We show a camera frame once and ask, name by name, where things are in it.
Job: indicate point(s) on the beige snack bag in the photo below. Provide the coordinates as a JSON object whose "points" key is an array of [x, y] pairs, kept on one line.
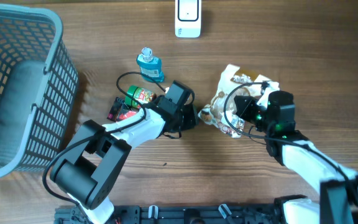
{"points": [[236, 81]]}

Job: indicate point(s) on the blue mouthwash bottle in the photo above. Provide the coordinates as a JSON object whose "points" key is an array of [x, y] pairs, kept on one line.
{"points": [[150, 65]]}

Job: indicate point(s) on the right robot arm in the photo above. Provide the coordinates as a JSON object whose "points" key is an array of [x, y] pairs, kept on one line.
{"points": [[337, 186]]}

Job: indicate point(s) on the white barcode scanner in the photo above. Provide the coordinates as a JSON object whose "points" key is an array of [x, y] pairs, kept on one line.
{"points": [[188, 18]]}

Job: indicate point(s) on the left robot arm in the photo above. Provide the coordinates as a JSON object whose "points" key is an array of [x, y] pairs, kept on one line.
{"points": [[89, 166]]}

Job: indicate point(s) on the grey plastic shopping basket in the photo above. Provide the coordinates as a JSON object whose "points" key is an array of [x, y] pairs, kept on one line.
{"points": [[38, 85]]}

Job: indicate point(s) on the red black snack packet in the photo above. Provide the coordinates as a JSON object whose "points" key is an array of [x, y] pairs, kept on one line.
{"points": [[120, 111]]}

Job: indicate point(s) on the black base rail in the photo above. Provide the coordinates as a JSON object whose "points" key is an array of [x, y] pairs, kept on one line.
{"points": [[257, 213]]}

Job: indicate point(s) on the green lidded jar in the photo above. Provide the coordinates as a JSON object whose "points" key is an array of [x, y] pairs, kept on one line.
{"points": [[140, 94]]}

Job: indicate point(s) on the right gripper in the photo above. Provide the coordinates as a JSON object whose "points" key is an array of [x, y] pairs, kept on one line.
{"points": [[243, 111]]}

